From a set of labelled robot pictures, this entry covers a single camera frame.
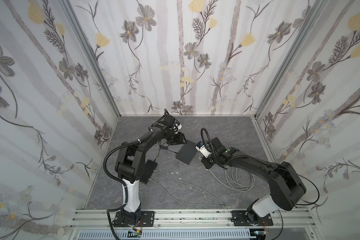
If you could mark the white slotted cable duct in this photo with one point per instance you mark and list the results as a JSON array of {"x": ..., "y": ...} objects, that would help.
[{"x": 195, "y": 234}]

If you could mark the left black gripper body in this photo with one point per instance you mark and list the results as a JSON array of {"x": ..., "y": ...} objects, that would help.
[{"x": 176, "y": 139}]

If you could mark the aluminium mounting rail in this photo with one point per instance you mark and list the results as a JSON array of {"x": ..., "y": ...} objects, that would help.
[{"x": 192, "y": 219}]

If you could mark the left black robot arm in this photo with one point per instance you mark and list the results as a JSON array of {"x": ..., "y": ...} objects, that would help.
[{"x": 126, "y": 163}]

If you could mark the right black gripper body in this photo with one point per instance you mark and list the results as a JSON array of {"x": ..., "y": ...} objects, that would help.
[{"x": 206, "y": 161}]

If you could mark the black ribbed network switch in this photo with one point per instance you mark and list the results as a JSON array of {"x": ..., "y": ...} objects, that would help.
[{"x": 149, "y": 168}]

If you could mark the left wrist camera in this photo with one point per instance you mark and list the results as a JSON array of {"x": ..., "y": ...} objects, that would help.
[{"x": 176, "y": 126}]

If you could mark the black power adapter with cable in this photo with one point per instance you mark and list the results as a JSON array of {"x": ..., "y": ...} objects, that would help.
[{"x": 167, "y": 149}]

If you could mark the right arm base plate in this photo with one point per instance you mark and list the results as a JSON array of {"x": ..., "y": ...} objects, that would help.
[{"x": 243, "y": 218}]

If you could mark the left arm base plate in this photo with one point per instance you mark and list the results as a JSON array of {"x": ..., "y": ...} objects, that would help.
[{"x": 143, "y": 219}]

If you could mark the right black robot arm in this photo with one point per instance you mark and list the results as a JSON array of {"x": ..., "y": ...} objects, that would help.
[{"x": 286, "y": 185}]

